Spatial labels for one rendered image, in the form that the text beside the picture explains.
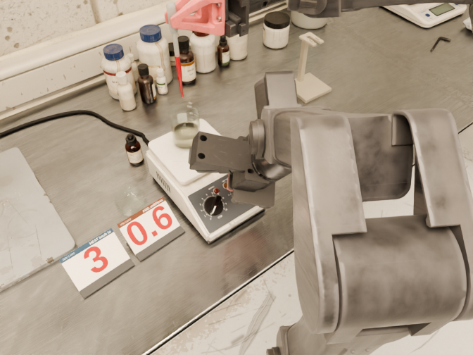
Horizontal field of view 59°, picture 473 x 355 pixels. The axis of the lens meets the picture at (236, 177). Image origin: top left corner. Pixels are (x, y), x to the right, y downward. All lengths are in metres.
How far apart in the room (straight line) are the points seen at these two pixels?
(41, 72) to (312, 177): 0.86
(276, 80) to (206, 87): 0.49
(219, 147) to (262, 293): 0.25
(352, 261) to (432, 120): 0.09
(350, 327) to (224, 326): 0.41
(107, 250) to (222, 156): 0.26
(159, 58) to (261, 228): 0.47
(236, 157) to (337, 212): 0.34
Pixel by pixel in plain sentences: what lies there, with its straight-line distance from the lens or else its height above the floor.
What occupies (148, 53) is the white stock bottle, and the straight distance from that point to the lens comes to 0.98.
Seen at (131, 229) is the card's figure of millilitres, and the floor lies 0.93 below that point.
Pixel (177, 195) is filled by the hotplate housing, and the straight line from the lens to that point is 0.72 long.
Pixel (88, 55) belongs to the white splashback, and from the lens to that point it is 1.05.
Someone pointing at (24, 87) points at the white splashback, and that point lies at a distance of 1.03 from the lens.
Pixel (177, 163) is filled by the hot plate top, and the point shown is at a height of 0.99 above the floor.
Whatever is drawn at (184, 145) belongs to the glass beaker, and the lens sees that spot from 0.72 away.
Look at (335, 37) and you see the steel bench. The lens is 1.24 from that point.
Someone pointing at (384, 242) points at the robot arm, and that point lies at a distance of 0.24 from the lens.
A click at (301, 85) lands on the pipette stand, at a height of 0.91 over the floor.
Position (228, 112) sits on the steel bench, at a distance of 0.94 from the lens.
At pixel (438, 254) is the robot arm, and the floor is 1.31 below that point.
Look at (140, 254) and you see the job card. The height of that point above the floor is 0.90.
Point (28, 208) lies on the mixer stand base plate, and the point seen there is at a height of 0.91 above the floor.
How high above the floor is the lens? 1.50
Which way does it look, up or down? 48 degrees down
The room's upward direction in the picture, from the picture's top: straight up
